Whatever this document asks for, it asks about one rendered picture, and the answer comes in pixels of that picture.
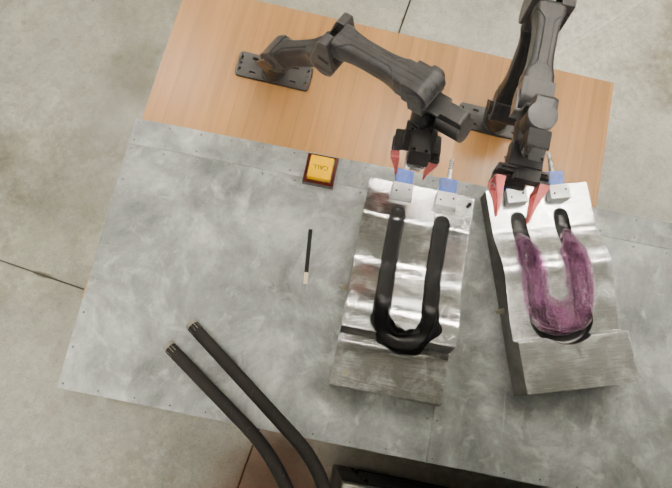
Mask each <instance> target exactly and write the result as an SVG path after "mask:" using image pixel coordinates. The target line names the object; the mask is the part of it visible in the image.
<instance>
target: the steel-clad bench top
mask: <svg viewBox="0 0 672 488"><path fill-rule="evenodd" d="M135 144H136V145H135ZM140 145H141V146H140ZM176 152H177V153H176ZM181 153H182V154H181ZM308 153H313V152H308V151H302V150H297V149H292V148H287V147H282V146H277V145H272V144H267V143H262V142H257V141H251V140H246V139H241V138H236V137H231V136H226V135H221V134H216V133H211V132H205V131H200V130H195V129H190V128H185V127H180V126H175V125H170V124H165V123H159V122H154V121H149V120H144V119H139V118H136V119H135V122H134V126H133V129H132V133H131V136H130V139H129V143H128V146H127V150H126V153H125V156H124V160H123V163H122V167H121V170H120V174H119V177H118V180H117V184H116V187H115V191H114V194H113V197H112V201H111V204H110V208H109V211H108V214H107V218H106V221H105V225H104V228H103V231H102V235H101V238H100V242H99V245H98V248H97V252H96V255H95V259H94V262H93V266H92V269H91V272H90V276H89V279H88V283H87V286H86V289H85V293H84V296H83V300H82V303H81V306H80V310H79V313H78V317H77V320H76V323H75V327H74V330H73V334H72V337H71V340H70V344H69V347H68V351H67V354H66V357H65V361H64V364H63V368H62V371H61V375H60V378H59V381H58V385H57V388H61V389H66V390H71V391H76V392H81V393H86V394H91V395H95V396H100V397H105V398H110V399H115V400H120V401H125V402H130V403H135V404H140V405H145V406H150V407H155V408H160V409H165V410H170V411H175V412H180V413H185V414H190V415H195V416H200V417H204V418H209V419H214V420H219V421H224V422H229V423H233V422H232V421H231V420H230V419H229V418H228V417H227V416H226V415H225V414H224V413H223V412H222V411H221V410H220V409H219V408H218V407H217V406H216V404H215V403H214V402H213V401H212V400H211V399H210V398H209V397H208V396H207V395H206V394H205V393H204V392H203V391H202V390H201V389H200V388H199V387H198V386H197V385H196V384H195V383H194V382H193V381H192V380H191V378H190V377H189V376H188V375H187V374H186V373H185V372H184V371H183V370H182V369H181V368H180V367H179V366H178V365H177V364H176V363H175V362H174V361H173V360H172V359H171V358H170V357H169V356H168V355H167V353H166V352H165V351H164V350H163V346H164V345H165V344H166V343H167V342H168V341H173V342H174V343H175V344H176V345H177V346H178V347H179V348H180V349H181V350H182V351H183V352H184V353H185V354H186V355H187V356H188V357H189V358H190V359H191V360H192V361H193V362H194V363H195V364H196V365H197V366H198V368H199V369H200V370H201V371H202V372H203V373H204V374H205V375H206V376H207V377H208V378H209V379H210V380H211V381H212V382H213V383H214V384H215V385H216V386H217V387H218V388H219V389H220V390H221V391H222V392H223V393H224V394H225V395H226V396H227V397H228V398H229V399H230V400H231V401H232V402H233V403H234V405H235V406H236V407H237V408H238V409H239V410H240V411H241V412H242V413H243V414H244V415H245V416H246V417H247V418H248V419H249V420H250V421H251V422H252V423H253V424H254V425H255V426H256V427H257V428H259V429H264V430H269V431H274V432H279V433H281V432H280V431H279V430H278V429H277V428H276V427H275V426H274V425H273V424H272V422H271V421H270V420H269V419H268V418H267V417H266V416H265V415H264V414H263V413H262V411H261V410H260V409H259V408H258V407H257V406H256V405H255V404H254V403H253V402H252V400H251V399H250V398H249V397H248V396H247V395H246V394H245V393H244V392H243V390H242V389H241V388H240V387H239V386H238V385H237V384H236V383H235V382H234V381H233V379H232V378H231V377H230V376H229V375H228V374H227V373H226V372H225V371H224V370H223V368H222V367H221V366H220V365H219V364H218V363H217V362H216V361H215V360H214V359H213V357H212V356H211V355H210V354H209V353H208V352H207V351H206V350H205V349H204V348H203V346H202V345H201V344H200V343H199V342H198V341H197V340H196V339H195V338H194V337H193V335H192V334H191V333H190V332H189V331H188V330H187V329H186V324H187V323H188V322H189V321H190V320H192V319H195V320H196V321H197V322H198V323H199V324H200V325H201V326H202V327H203V328H204V329H205V330H206V331H207V333H208V334H209V335H210V336H211V337H212V338H213V339H214V340H215V341H216V342H217V343H218V344H219V346H220V347H221V348H222V349H223V350H224V351H225V352H226V353H227V354H228V355H229V356H230V357H231V359H232V360H233V361H234V362H235V363H236V364H237V365H238V366H239V367H240V368H241V369H242V371H243V372H244V373H245V374H246V375H247V376H248V377H249V378H250V379H251V380H252V381H253V382H254V384H255V385H256V386H257V387H258V388H259V389H260V390H261V391H262V392H263V393H264V394H265V395H266V397H267V398H268V399H269V400H270V401H271V402H272V403H273V404H274V405H275V406H276V407H277V408H278V410H279V411H280V412H281V413H282V414H283V415H284V416H285V417H286V418H287V419H288V420H289V421H290V423H291V424H292V425H293V426H294V427H295V428H296V429H297V430H298V431H299V432H300V434H301V435H302V436H303V437H304V438H309V439H313V440H318V441H323V442H328V443H333V444H338V445H343V446H348V447H353V448H358V449H363V450H368V451H373V452H378V453H383V454H388V455H393V456H398V457H403V458H408V459H413V460H418V461H423V462H427V463H432V464H437V465H442V466H447V467H452V468H457V469H462V470H467V471H472V472H477V473H482V474H487V475H492V476H497V477H502V478H507V479H512V480H517V481H522V482H527V483H532V484H536V485H541V486H546V487H551V488H672V223H670V222H665V221H660V220H655V219H650V218H645V217H640V216H634V215H629V214H624V213H619V212H614V211H609V210H604V209H599V208H594V207H592V210H593V215H594V220H595V224H596V227H597V229H598V232H599V234H600V236H601V238H602V240H603V242H604V244H605V246H606V248H607V250H608V252H609V255H610V258H611V263H612V268H613V276H614V287H615V299H616V307H617V314H618V318H619V323H620V328H621V330H628V331H629V335H630V339H631V344H632V349H633V353H634V358H635V363H636V367H637V372H638V377H639V381H640V382H638V383H629V384H621V385H612V386H603V387H594V388H585V389H576V390H567V391H558V392H549V393H540V394H531V395H522V396H514V395H513V389H512V383H511V377H510V371H509V365H508V359H507V354H506V348H505V342H504V336H503V330H502V324H501V318H500V314H496V313H495V310H496V309H499V306H498V300H497V294H496V288H495V282H494V276H493V270H492V265H491V259H490V253H489V247H488V241H487V235H486V229H485V223H484V217H483V211H482V205H481V199H480V198H481V196H482V195H483V194H484V193H485V191H489V189H488V187H486V186H481V185H476V184H471V183H466V182H461V181H458V185H457V191H456V194H458V195H463V196H468V197H473V198H475V199H474V206H473V212H472V219H471V226H470V232H469V238H468V244H467V250H466V257H465V263H464V269H463V276H462V286H461V307H460V323H459V331H458V337H457V343H456V347H455V349H454V350H453V351H452V352H451V353H450V354H449V359H448V364H447V371H446V377H445V384H444V391H443V397H442V404H441V406H433V405H428V404H423V403H418V402H413V401H408V400H403V399H398V398H393V397H388V396H383V395H378V394H373V393H368V392H363V391H358V390H353V389H348V388H343V387H338V386H333V385H329V383H330V377H331V372H332V367H333V362H334V357H335V351H336V346H337V341H338V336H339V331H340V326H341V320H342V315H343V310H344V305H345V300H346V294H347V291H345V290H343V289H340V284H343V285H345V284H347V285H348V284H349V279H350V274H351V269H352V263H353V258H354V253H355V248H356V243H357V237H358V232H359V227H360V222H361V217H362V212H363V206H364V201H365V196H366V191H367V186H368V182H369V178H370V177H371V178H376V179H381V180H386V181H391V182H394V180H395V174H394V168H389V167H384V166H379V165H374V164H369V163H364V162H359V161H354V160H348V159H343V158H339V162H338V167H337V172H336V177H335V181H334V186H333V189H327V188H322V187H317V186H312V185H307V184H302V179H303V175H304V170H305V166H306V161H307V156H308ZM186 154H187V155H186ZM191 155H192V156H191ZM196 156H197V157H196ZM232 163H233V164H232ZM237 164H238V165H237ZM242 165H243V166H242ZM361 165H362V166H361ZM247 166H248V167H247ZM252 167H253V168H252ZM360 170H361V171H360ZM283 173H284V174H283ZM288 174H289V175H288ZM293 175H294V176H293ZM359 175H360V176H359ZM298 176H299V177H298ZM358 180H359V182H358ZM339 184H340V185H339ZM344 185H345V186H344ZM357 185H358V187H357ZM349 186H350V187H349ZM354 187H355V188H354ZM359 188H360V189H359ZM309 229H312V240H311V251H310V261H309V271H308V282H307V284H303V280H304V271H305V260H306V250H307V240H308V230H309ZM433 412H434V413H433ZM432 418H433V419H432ZM431 425H432V426H431ZM430 432H431V433H430ZM429 438H430V439H429ZM428 445H429V446H428ZM427 451H428V452H427ZM426 458H427V459H426Z"/></svg>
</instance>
